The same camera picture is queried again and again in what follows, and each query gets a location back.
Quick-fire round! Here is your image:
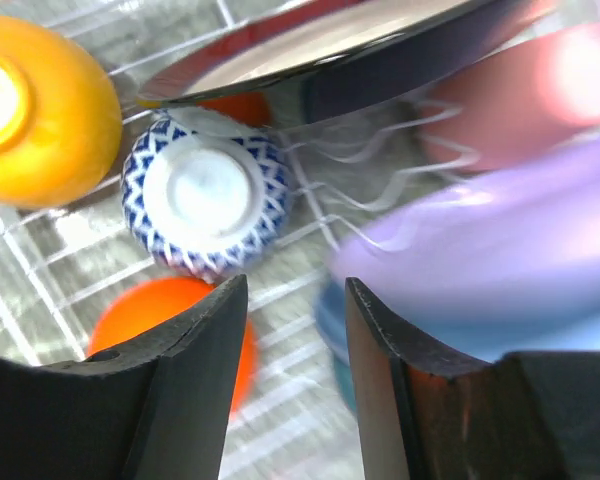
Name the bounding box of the lavender plate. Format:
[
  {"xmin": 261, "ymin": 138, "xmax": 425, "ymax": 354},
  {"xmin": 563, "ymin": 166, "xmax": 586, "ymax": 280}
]
[{"xmin": 330, "ymin": 138, "xmax": 600, "ymax": 330}]

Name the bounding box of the red white patterned bowl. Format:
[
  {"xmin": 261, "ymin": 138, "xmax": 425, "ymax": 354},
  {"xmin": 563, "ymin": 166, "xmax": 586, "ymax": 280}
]
[{"xmin": 120, "ymin": 108, "xmax": 293, "ymax": 283}]

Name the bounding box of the white wire dish rack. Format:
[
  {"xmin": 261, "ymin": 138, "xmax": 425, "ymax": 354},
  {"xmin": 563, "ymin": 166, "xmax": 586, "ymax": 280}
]
[{"xmin": 0, "ymin": 0, "xmax": 481, "ymax": 480}]

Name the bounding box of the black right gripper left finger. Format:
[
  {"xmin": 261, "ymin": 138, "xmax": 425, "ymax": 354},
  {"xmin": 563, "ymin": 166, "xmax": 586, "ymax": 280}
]
[{"xmin": 0, "ymin": 275, "xmax": 248, "ymax": 479}]

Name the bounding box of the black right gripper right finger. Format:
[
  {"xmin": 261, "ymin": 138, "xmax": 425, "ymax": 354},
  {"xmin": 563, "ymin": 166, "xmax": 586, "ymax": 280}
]
[{"xmin": 345, "ymin": 278, "xmax": 600, "ymax": 479}]

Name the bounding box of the red-orange bowl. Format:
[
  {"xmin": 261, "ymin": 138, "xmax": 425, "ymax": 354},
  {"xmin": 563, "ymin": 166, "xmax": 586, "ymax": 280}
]
[{"xmin": 87, "ymin": 276, "xmax": 259, "ymax": 416}]

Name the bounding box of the orange-yellow bowl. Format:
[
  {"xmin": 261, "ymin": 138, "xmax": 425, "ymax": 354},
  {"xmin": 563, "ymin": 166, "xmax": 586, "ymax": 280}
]
[{"xmin": 0, "ymin": 15, "xmax": 123, "ymax": 209}]

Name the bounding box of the blue plate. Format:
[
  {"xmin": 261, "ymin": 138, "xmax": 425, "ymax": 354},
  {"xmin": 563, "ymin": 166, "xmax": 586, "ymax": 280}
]
[{"xmin": 314, "ymin": 281, "xmax": 600, "ymax": 412}]

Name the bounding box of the dark red rimmed plate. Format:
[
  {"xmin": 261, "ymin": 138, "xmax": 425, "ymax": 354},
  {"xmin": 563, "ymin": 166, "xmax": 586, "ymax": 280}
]
[{"xmin": 136, "ymin": 1, "xmax": 555, "ymax": 128}]

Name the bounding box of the pink plastic cup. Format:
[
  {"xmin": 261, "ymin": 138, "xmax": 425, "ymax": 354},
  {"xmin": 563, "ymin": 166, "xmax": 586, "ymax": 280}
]
[{"xmin": 420, "ymin": 23, "xmax": 600, "ymax": 172}]

